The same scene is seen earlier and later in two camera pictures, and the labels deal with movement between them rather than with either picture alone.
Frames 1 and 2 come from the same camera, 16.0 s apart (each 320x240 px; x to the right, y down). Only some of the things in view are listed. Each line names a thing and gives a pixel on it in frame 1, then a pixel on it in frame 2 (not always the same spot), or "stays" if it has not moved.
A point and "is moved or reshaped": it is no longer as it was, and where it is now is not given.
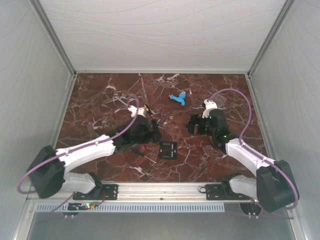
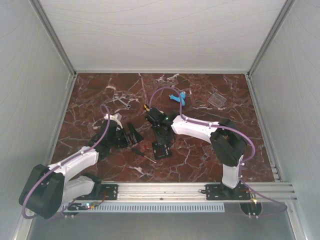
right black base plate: [223, 192] stays
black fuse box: [168, 150] is moved or reshaped
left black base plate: [99, 192] stays
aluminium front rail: [152, 192] stays
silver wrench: [120, 100] stays
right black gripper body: [203, 126] -> [167, 137]
